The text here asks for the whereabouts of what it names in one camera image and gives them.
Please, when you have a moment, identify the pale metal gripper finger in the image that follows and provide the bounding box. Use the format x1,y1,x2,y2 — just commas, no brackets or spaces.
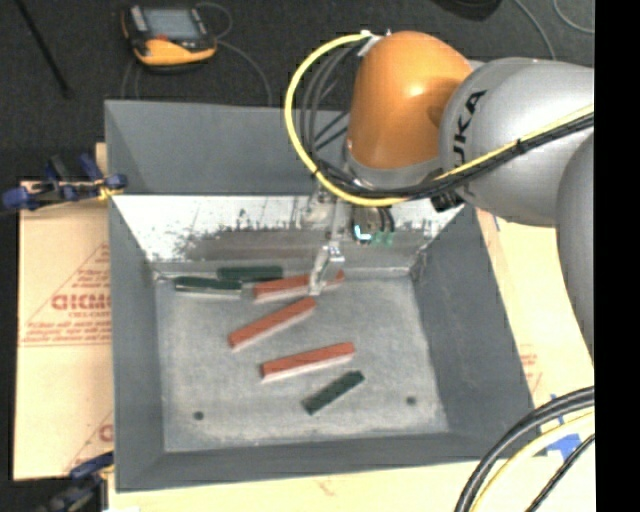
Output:
308,243,335,295
317,252,347,295

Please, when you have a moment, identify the red-brown flat block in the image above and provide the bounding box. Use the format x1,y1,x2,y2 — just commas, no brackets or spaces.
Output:
227,295,318,352
258,341,357,385
251,269,346,305

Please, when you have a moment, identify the dark green flat block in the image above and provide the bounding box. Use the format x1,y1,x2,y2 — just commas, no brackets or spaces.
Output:
216,264,285,283
300,370,366,417
173,275,245,297

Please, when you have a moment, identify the grey metal bin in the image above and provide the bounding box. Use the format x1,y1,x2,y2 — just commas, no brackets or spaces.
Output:
103,99,539,491

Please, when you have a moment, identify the brown cardboard board red print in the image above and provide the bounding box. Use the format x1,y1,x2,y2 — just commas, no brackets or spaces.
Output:
12,179,595,482

